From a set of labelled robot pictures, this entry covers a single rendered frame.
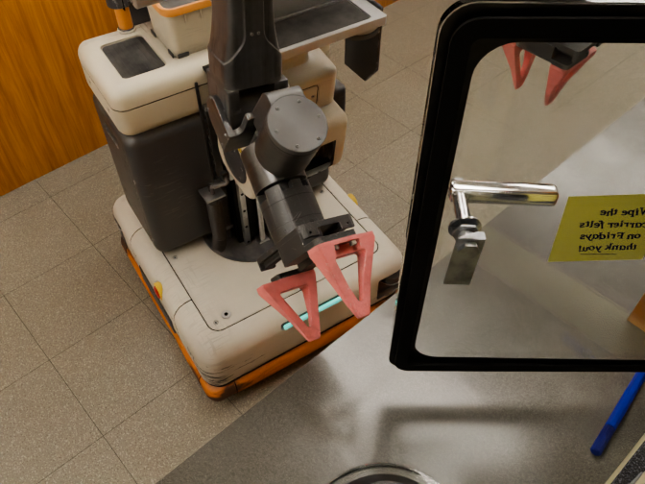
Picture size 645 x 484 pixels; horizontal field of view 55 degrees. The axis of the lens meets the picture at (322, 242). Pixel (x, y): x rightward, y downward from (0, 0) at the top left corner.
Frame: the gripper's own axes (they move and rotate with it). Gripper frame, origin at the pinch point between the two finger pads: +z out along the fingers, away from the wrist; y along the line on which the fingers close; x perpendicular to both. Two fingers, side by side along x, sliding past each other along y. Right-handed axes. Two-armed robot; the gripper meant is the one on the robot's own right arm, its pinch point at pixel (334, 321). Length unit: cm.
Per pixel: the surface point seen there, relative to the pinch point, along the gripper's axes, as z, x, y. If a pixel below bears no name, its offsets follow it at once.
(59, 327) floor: -34, 4, -143
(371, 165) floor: -56, 118, -115
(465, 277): 1.2, 2.6, 16.2
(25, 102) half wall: -111, 15, -146
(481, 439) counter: 16.6, 11.0, 0.9
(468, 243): -0.9, 0.8, 19.5
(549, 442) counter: 19.4, 16.4, 4.4
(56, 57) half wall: -120, 26, -135
